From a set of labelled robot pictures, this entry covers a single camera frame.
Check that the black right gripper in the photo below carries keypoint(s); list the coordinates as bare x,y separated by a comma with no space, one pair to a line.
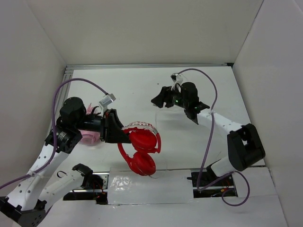
164,96

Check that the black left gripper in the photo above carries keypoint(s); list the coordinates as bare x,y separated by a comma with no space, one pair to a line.
112,131

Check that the red headphones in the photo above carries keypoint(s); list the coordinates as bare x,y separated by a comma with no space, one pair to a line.
145,139

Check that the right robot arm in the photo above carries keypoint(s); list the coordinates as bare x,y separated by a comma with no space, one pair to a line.
244,146

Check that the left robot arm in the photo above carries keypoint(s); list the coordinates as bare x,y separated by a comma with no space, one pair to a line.
32,198

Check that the pink headphones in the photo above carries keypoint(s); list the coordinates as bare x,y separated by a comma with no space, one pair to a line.
90,138

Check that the white taped cover plate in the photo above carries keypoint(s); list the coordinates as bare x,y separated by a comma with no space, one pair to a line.
164,187

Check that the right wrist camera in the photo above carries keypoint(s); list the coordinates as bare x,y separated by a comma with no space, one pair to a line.
177,79

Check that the aluminium frame rail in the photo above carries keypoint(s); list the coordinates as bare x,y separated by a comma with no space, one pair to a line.
135,85

